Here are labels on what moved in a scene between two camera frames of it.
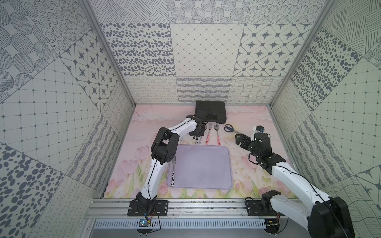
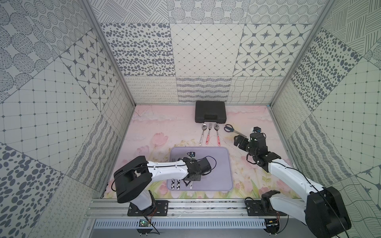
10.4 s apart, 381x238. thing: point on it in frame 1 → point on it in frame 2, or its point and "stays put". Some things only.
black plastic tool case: [216, 110] stays put
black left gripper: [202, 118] → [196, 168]
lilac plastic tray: [202, 167] stays put
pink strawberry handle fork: [210, 127] stays put
